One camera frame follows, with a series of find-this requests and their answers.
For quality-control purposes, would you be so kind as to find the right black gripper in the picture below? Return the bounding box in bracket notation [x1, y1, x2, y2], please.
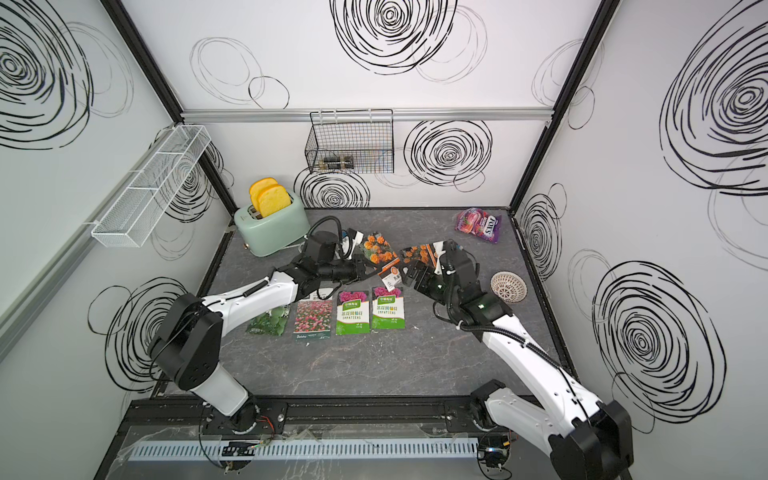
[403, 256, 461, 308]

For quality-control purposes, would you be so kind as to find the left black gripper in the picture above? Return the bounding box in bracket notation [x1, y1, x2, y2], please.
[319, 255, 383, 285]

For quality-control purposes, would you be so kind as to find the orange marigold seed packet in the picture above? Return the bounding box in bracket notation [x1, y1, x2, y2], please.
[358, 232, 403, 292]
[400, 241, 445, 285]

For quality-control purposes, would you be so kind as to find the green white impatiens seed packet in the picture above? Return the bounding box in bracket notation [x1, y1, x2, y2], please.
[336, 291, 370, 336]

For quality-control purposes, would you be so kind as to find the pink flower field seed packet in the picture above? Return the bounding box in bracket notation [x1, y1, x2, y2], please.
[293, 300, 334, 342]

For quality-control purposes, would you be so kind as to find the green leafy seed packet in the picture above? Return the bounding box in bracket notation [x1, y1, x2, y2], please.
[246, 306, 290, 337]

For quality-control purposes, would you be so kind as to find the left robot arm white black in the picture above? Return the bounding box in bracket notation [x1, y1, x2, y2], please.
[149, 229, 375, 431]

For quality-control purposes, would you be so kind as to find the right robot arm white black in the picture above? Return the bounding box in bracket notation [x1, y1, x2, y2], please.
[404, 240, 634, 479]

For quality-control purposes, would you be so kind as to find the white sink strainer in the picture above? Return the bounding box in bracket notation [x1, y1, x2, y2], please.
[490, 271, 528, 303]

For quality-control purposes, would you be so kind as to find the purple candy bag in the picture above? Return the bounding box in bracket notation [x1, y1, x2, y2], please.
[455, 208, 501, 244]

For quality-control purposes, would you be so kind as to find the mint green toaster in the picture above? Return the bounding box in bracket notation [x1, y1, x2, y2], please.
[234, 190, 310, 257]

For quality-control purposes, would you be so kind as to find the yellow toast slice front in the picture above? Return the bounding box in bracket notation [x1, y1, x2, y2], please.
[257, 184, 292, 218]

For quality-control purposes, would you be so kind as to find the yellow toast slice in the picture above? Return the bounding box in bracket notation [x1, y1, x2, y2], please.
[249, 177, 278, 211]
[257, 184, 292, 218]

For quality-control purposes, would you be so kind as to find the dark object in basket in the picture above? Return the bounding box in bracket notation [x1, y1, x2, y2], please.
[316, 155, 355, 171]

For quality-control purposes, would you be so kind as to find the yellow toast slice back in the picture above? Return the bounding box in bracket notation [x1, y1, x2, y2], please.
[249, 177, 278, 211]

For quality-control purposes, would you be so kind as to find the black wire wall basket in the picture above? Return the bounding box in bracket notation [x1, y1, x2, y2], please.
[304, 109, 395, 174]

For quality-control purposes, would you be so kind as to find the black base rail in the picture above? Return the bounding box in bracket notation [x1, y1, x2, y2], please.
[119, 394, 541, 436]

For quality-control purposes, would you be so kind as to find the white slotted cable duct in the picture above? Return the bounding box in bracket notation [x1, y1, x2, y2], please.
[127, 438, 478, 463]

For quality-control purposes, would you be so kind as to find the white wire wall shelf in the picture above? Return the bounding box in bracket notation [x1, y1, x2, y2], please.
[91, 124, 211, 248]

